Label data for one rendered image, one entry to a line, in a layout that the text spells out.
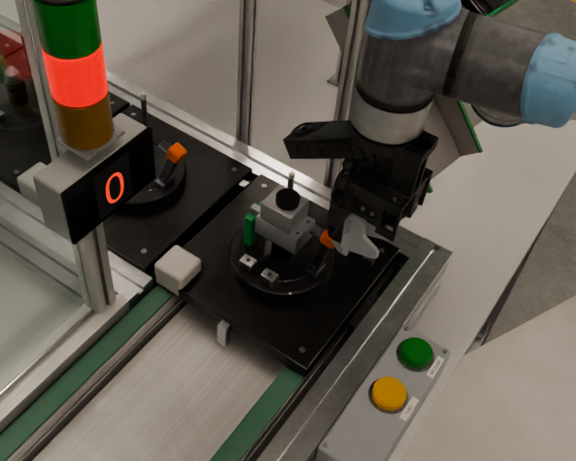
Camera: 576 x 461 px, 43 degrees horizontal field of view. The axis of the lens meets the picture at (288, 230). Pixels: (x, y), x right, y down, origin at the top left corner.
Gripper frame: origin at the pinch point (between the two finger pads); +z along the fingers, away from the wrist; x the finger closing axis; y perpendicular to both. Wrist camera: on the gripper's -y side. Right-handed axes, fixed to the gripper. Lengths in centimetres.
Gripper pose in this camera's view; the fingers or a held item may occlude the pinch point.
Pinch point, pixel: (342, 243)
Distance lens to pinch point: 87.8
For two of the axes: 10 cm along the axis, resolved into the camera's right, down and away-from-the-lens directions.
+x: 5.6, -5.9, 5.8
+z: -0.7, 6.6, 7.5
